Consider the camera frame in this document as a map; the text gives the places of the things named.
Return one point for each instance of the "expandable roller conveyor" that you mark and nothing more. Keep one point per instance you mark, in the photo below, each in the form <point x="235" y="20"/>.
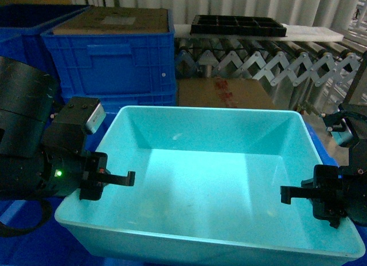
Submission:
<point x="306" y="76"/>

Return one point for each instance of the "blue crate with cardboard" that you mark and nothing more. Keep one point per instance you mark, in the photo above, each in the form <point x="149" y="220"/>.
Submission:
<point x="114" y="64"/>

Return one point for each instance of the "black compartment tray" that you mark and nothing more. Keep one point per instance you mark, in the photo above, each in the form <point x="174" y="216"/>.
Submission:
<point x="237" y="25"/>

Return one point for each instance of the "large blue crate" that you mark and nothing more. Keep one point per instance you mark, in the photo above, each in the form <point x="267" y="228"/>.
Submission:
<point x="54" y="245"/>

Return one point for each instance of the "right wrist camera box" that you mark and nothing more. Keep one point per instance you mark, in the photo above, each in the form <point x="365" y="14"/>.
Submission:
<point x="338" y="128"/>

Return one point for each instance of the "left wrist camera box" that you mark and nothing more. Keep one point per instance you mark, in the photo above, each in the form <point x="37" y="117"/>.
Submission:
<point x="86" y="112"/>

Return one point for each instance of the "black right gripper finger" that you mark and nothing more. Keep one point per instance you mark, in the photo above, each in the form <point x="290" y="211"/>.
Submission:
<point x="289" y="192"/>

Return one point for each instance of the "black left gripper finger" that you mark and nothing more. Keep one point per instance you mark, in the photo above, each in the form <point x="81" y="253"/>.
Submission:
<point x="128" y="180"/>

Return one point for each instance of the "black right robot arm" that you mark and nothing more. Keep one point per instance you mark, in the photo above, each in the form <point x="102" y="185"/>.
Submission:
<point x="356" y="119"/>

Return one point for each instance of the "blue crate under cardboard crate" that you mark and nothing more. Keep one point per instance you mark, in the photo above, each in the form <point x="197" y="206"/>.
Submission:
<point x="113" y="103"/>

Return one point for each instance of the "brown cardboard box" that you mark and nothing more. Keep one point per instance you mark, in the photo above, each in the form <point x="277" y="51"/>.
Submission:
<point x="218" y="92"/>

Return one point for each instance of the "white foam board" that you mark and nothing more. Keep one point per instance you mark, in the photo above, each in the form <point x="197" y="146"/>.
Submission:
<point x="294" y="33"/>

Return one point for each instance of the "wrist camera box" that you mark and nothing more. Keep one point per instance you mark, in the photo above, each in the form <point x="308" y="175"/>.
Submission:
<point x="86" y="112"/>
<point x="338" y="128"/>

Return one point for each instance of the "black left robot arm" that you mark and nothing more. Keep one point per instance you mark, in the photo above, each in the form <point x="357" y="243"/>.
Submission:
<point x="43" y="152"/>

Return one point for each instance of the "dark blue crate far left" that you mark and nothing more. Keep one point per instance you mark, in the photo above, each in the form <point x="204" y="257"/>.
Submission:
<point x="21" y="28"/>

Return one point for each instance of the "turquoise plastic bin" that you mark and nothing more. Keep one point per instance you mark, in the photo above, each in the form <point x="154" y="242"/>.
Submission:
<point x="207" y="192"/>

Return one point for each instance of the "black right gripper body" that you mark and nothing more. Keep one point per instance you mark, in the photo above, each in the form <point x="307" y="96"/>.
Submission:
<point x="339" y="192"/>

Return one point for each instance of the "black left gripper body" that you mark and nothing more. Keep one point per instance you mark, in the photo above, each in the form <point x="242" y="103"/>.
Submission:
<point x="68" y="165"/>

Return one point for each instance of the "brown cardboard sheet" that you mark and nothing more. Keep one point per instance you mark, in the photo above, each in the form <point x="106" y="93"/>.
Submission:
<point x="116" y="20"/>

